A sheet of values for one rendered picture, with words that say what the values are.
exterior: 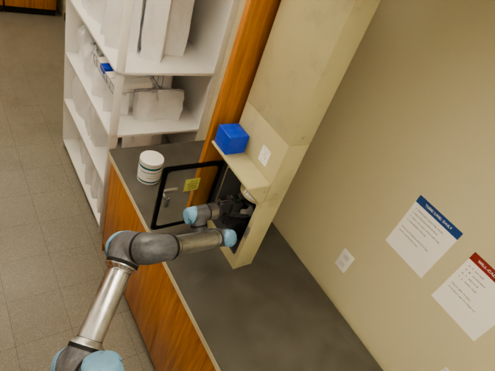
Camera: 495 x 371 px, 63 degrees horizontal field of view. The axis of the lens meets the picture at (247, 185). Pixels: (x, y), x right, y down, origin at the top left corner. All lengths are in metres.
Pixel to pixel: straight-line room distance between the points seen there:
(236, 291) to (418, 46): 1.30
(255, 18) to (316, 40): 0.30
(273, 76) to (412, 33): 0.54
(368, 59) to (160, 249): 1.14
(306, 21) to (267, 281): 1.22
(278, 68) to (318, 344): 1.22
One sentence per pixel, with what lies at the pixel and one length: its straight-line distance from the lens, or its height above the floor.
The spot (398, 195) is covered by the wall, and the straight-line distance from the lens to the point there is 1.79.
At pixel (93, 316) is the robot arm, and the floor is 1.22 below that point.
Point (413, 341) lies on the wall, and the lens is 1.98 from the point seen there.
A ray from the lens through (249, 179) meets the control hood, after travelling 1.65.
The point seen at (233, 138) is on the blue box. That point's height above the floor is 1.60.
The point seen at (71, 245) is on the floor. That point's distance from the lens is 3.24.
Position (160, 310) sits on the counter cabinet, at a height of 0.56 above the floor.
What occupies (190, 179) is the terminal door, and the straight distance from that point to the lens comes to 1.89.
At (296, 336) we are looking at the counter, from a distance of 1.97.
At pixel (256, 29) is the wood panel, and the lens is 1.67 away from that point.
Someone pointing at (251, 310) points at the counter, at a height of 0.94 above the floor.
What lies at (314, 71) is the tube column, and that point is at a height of 2.00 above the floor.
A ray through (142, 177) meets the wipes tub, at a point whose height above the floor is 0.99.
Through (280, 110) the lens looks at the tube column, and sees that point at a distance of 1.58.
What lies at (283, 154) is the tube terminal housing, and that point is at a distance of 1.58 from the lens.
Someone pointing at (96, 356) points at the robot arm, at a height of 1.23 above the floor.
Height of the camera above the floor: 2.50
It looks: 38 degrees down
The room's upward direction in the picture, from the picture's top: 22 degrees clockwise
